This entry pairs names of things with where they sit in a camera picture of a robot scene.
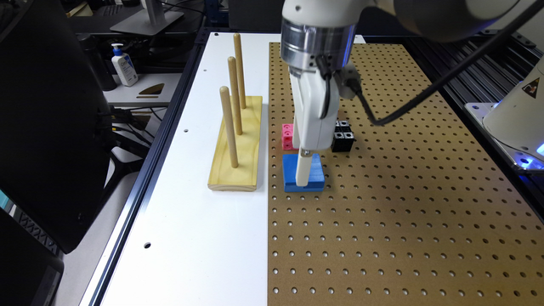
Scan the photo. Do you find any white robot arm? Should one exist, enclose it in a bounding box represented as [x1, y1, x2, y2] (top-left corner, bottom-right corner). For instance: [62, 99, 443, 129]
[280, 0, 516, 187]

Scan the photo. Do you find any black bottle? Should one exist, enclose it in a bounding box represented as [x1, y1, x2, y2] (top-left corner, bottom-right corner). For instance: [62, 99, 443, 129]
[77, 33, 117, 91]

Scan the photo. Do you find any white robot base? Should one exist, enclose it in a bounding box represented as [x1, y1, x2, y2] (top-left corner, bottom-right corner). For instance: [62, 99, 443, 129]
[465, 60, 543, 175]

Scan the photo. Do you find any brown perforated pegboard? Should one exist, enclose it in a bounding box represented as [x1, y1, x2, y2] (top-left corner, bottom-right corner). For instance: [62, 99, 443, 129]
[268, 42, 543, 305]

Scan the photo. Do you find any pink block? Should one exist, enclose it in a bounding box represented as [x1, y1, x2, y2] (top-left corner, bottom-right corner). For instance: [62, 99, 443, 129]
[281, 123, 298, 150]

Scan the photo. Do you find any white lotion pump bottle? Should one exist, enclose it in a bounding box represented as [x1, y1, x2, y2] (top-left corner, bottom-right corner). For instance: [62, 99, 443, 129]
[111, 43, 139, 87]

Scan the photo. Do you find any wooden peg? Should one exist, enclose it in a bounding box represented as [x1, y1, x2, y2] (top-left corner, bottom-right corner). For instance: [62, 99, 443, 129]
[219, 86, 239, 168]
[228, 56, 243, 135]
[233, 32, 247, 109]

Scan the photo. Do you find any wooden peg stand base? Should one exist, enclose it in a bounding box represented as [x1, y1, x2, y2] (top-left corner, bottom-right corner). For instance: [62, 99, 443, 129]
[207, 96, 263, 191]

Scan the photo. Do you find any silver monitor stand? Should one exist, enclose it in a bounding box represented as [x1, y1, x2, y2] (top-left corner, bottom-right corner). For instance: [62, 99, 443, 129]
[110, 0, 184, 36]

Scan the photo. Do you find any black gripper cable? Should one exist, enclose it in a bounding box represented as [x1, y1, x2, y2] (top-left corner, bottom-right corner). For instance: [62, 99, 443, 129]
[316, 0, 544, 127]

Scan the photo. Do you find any blue block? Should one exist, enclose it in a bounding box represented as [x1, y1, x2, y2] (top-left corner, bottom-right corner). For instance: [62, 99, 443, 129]
[282, 154, 325, 192]

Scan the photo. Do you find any front wooden peg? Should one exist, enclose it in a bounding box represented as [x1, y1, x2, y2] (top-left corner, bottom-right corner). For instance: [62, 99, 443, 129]
[219, 86, 239, 168]

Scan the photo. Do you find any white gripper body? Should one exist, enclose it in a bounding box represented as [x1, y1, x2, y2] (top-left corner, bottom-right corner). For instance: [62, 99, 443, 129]
[289, 62, 360, 151]

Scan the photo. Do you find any black block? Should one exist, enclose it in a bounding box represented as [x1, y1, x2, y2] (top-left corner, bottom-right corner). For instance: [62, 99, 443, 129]
[331, 121, 354, 152]

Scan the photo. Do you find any middle wooden peg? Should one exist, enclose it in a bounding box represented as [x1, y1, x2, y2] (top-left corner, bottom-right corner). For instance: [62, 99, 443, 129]
[228, 56, 243, 135]

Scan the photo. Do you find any rear wooden peg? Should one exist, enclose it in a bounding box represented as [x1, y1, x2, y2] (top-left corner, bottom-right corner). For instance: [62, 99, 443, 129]
[233, 32, 247, 109]

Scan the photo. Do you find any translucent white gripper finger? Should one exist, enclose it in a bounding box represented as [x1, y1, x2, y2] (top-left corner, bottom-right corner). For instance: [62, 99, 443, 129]
[295, 149, 313, 187]

